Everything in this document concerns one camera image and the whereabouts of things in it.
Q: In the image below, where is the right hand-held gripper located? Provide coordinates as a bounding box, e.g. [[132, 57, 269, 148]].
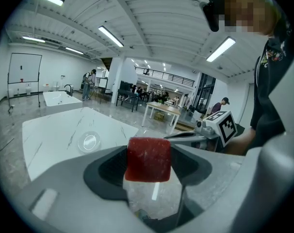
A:
[[163, 110, 238, 152]]

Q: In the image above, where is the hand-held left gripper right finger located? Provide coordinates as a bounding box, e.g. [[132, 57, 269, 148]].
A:
[[171, 143, 246, 228]]

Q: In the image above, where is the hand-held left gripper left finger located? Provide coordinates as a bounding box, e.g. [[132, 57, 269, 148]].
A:
[[15, 144, 155, 233]]

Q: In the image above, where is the red cube block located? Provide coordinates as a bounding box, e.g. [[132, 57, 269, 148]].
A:
[[124, 136, 172, 183]]

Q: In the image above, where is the clear round dish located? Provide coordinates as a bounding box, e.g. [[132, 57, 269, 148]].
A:
[[77, 130, 102, 154]]

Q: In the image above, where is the person's right forearm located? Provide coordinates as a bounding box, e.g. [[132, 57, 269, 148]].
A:
[[224, 127, 256, 156]]

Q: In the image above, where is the wooden table with white legs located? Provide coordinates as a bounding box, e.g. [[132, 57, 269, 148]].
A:
[[141, 101, 182, 134]]

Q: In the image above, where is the group of seated people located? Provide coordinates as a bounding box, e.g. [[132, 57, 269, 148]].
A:
[[131, 84, 180, 104]]

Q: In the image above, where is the black mezzanine railing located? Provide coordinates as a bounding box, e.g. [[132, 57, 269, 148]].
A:
[[134, 66, 196, 87]]

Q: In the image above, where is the black bench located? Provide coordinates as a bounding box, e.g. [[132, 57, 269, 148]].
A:
[[115, 89, 141, 113]]

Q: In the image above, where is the white marble table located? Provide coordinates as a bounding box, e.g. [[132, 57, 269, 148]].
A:
[[21, 106, 139, 182]]

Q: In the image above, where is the black cartoon print shirt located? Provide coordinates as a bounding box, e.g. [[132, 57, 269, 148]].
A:
[[249, 16, 294, 148]]

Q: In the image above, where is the white bathtub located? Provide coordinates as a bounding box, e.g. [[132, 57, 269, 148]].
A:
[[42, 90, 83, 114]]

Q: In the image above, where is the black bathtub faucet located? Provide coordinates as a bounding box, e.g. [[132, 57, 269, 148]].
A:
[[64, 83, 74, 97]]

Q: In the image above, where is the whiteboard on wheeled stand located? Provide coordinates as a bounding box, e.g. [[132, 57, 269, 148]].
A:
[[6, 52, 44, 113]]

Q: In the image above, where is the person's head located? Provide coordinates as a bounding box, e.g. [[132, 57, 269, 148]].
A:
[[206, 0, 282, 36]]

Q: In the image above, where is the black head-worn camera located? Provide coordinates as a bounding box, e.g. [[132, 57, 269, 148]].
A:
[[202, 1, 220, 33]]

